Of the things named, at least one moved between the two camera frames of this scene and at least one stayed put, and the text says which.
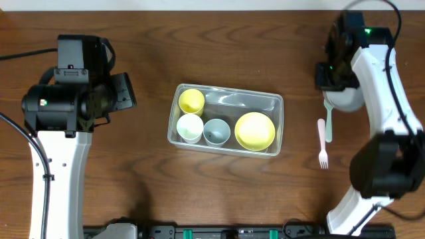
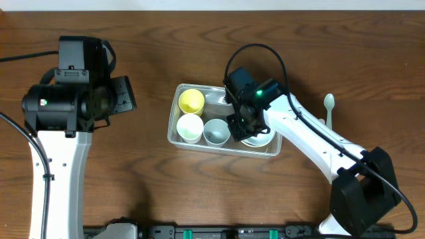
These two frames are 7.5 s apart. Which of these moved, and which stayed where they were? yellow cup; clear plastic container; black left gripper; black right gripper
Moved: black right gripper
Stayed: yellow cup; black left gripper; clear plastic container
